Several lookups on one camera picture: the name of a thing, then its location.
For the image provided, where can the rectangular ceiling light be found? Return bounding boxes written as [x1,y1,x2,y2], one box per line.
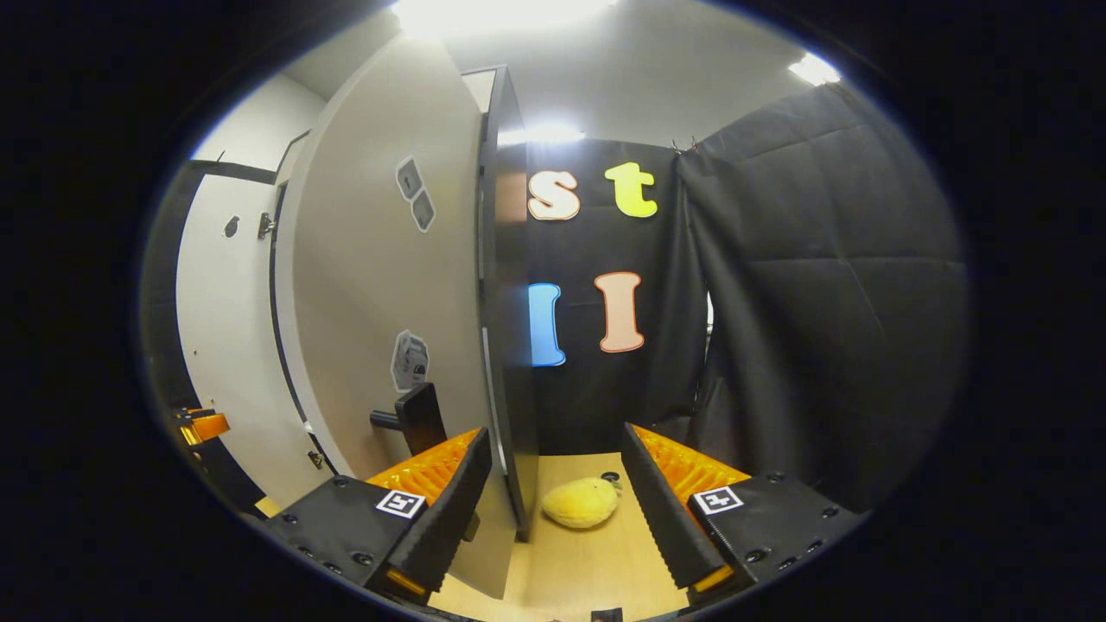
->
[788,52,843,87]

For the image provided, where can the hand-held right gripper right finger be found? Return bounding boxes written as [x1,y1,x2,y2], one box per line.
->
[620,423,867,606]

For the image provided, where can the grey shoe cabinet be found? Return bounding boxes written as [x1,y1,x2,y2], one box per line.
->
[276,65,541,543]

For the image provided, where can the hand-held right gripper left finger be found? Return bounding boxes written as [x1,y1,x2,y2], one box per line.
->
[259,428,492,600]

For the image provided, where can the large ceiling light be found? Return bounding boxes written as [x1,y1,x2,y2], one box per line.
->
[393,0,619,40]

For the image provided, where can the grey shoe cabinet door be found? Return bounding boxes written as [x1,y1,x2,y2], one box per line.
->
[276,35,519,601]
[175,160,334,511]

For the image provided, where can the yellow plush toy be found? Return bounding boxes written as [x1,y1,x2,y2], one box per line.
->
[542,473,623,530]

